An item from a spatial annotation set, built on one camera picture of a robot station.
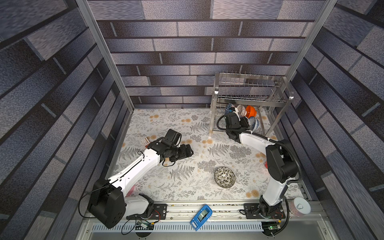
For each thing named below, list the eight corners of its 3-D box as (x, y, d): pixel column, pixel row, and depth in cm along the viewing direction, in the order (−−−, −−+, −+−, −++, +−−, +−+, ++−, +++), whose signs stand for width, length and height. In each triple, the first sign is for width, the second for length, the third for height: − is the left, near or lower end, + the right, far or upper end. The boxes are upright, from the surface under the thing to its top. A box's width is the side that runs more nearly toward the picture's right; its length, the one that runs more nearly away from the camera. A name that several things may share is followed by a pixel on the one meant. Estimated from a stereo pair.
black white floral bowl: (215, 188, 83) (216, 185, 79) (213, 169, 90) (214, 166, 86) (234, 188, 83) (237, 185, 79) (231, 169, 90) (233, 166, 86)
